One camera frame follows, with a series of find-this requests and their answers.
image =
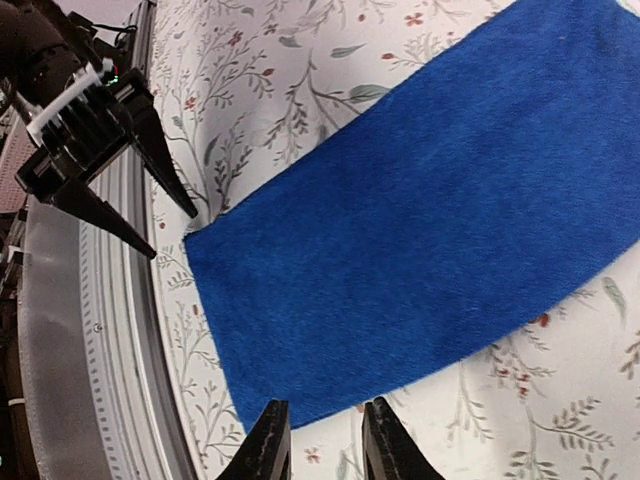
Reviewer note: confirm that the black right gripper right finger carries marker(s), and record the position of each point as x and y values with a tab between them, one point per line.
389	452

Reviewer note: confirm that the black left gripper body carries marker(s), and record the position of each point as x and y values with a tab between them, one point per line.
78	135

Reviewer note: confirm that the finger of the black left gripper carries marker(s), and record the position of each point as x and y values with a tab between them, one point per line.
80	201
151	143

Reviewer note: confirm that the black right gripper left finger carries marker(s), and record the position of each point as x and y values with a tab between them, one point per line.
265	452

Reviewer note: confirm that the blue towel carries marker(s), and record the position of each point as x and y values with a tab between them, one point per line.
474	196

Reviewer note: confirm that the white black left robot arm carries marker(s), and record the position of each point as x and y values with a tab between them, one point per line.
43	53

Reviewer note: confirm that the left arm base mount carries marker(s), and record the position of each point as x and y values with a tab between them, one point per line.
13	226

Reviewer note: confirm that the aluminium front table rail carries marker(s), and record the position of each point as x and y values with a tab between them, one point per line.
98	395

